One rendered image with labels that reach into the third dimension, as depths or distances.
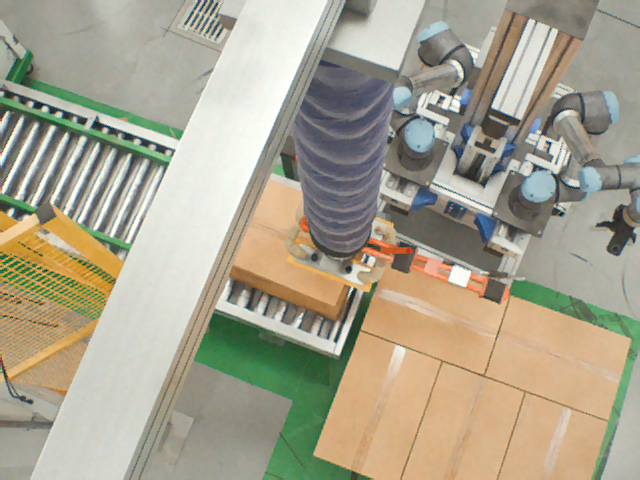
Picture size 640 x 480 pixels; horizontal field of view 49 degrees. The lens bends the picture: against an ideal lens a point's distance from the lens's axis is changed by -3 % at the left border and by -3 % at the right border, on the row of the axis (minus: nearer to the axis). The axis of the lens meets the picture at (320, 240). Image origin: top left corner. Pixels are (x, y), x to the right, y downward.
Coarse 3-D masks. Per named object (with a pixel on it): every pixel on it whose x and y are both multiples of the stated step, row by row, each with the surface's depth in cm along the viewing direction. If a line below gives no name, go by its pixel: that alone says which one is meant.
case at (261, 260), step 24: (264, 192) 307; (288, 192) 307; (264, 216) 305; (288, 216) 304; (264, 240) 302; (240, 264) 300; (264, 264) 299; (288, 264) 299; (264, 288) 327; (288, 288) 299; (312, 288) 296; (336, 288) 296; (336, 312) 313
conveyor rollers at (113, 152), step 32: (0, 96) 368; (0, 128) 363; (32, 128) 362; (0, 160) 358; (32, 160) 358; (96, 160) 359; (128, 160) 356; (0, 192) 354; (96, 192) 353; (128, 192) 352; (96, 224) 348; (224, 288) 338; (352, 288) 337; (320, 320) 333
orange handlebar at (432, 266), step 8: (304, 216) 273; (304, 224) 272; (376, 240) 270; (368, 248) 269; (384, 256) 268; (416, 256) 268; (424, 256) 268; (432, 264) 266; (440, 264) 267; (424, 272) 266; (432, 272) 266; (480, 280) 265; (472, 288) 264; (480, 288) 264; (504, 296) 263
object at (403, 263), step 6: (396, 246) 267; (402, 246) 268; (408, 246) 268; (414, 246) 267; (414, 252) 267; (396, 258) 267; (402, 258) 267; (408, 258) 267; (414, 258) 266; (390, 264) 269; (396, 264) 266; (402, 264) 266; (408, 264) 266; (402, 270) 268; (408, 270) 265
